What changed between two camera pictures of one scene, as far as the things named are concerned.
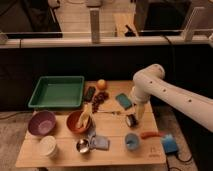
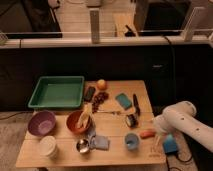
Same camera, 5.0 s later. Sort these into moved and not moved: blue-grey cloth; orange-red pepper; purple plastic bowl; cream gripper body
Moved: cream gripper body
Not moved: orange-red pepper; purple plastic bowl; blue-grey cloth
